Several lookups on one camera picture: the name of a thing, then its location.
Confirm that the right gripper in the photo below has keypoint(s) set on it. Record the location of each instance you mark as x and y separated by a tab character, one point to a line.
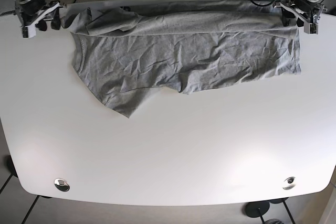
30	11

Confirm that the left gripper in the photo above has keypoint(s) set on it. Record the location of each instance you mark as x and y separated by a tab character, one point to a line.
302	11

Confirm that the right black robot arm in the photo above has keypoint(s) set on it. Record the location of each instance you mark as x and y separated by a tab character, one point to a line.
22	2

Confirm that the black table leg left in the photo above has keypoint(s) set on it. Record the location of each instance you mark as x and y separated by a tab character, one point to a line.
9	165

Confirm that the left silver table grommet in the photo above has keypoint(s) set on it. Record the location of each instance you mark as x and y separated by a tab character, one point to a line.
61	185

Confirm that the silver table grommet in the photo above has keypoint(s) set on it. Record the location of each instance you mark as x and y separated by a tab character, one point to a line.
61	185
289	183

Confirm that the right silver table grommet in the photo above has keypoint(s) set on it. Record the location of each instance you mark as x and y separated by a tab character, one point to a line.
289	183

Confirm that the black round stand base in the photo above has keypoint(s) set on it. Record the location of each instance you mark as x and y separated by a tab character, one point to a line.
256	209

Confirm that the grey shoe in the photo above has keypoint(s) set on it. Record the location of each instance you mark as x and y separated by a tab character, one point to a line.
274	221

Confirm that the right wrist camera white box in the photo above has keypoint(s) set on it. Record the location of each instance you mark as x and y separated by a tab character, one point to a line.
28	31

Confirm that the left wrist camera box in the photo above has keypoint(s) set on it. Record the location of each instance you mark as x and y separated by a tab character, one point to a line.
311	28

